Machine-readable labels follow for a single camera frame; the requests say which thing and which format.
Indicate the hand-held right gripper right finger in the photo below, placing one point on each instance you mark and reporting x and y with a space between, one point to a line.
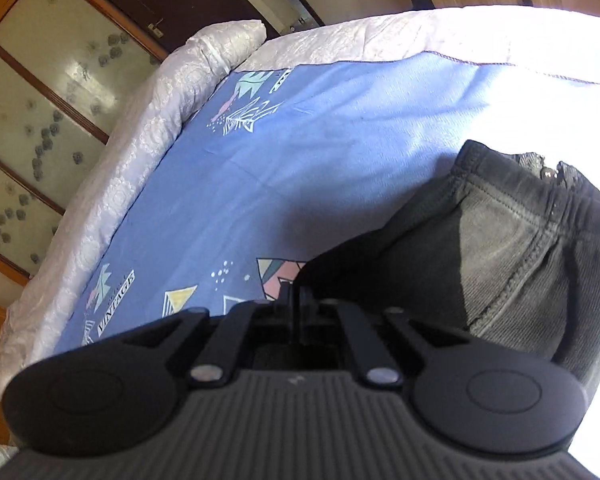
307 310

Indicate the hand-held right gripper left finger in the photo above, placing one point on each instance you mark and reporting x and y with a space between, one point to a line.
286 310

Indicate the black pants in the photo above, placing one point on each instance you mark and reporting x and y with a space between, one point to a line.
480 260

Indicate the blue printed bed sheet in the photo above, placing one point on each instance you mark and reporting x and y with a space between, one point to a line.
300 160

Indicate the white quilt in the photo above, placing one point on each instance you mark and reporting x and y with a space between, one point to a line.
130 170

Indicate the frosted glass sliding door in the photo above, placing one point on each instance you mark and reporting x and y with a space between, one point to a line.
45 110

